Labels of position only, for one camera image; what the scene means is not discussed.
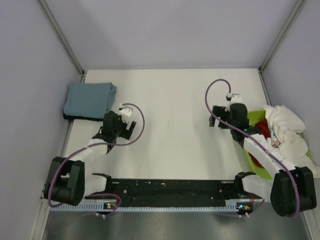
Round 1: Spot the blue t-shirt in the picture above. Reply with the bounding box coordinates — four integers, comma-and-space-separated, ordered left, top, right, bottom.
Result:
63, 82, 117, 118

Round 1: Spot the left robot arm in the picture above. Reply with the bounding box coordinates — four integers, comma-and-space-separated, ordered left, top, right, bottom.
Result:
43, 107, 136, 208

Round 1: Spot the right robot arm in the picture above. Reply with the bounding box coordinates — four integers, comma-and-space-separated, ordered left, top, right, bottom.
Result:
208, 103, 317, 217

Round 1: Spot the green plastic basket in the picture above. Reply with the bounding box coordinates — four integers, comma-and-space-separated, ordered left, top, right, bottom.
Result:
243, 107, 313, 181

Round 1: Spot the red t-shirt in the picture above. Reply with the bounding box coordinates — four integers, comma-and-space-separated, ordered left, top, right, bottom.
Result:
248, 119, 271, 169

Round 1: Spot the folded black t-shirt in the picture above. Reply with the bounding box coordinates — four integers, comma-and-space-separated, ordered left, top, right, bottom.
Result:
63, 113, 103, 122

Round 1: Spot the white t-shirt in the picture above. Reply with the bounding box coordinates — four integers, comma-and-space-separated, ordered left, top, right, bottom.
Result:
263, 104, 320, 179

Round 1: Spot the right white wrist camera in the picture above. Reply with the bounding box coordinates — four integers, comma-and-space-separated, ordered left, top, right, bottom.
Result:
225, 93, 243, 112

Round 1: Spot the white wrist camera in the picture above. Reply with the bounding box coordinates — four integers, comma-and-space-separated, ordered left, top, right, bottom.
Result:
118, 104, 133, 130
225, 93, 243, 112

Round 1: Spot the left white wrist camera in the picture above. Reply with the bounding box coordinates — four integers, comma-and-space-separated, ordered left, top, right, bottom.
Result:
118, 104, 133, 130

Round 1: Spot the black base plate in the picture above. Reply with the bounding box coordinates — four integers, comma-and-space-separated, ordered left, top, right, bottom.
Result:
109, 178, 241, 208

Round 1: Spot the grey slotted cable duct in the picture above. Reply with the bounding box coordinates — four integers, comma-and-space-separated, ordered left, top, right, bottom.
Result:
50, 201, 254, 213

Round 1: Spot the left aluminium frame post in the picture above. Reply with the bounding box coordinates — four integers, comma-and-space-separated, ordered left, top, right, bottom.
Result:
37, 0, 85, 76

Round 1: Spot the aluminium frame post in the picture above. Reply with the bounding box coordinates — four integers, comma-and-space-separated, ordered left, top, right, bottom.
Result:
258, 0, 307, 74
37, 0, 85, 76

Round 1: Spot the right aluminium frame post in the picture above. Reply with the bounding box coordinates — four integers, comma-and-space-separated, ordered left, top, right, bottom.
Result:
258, 0, 307, 74

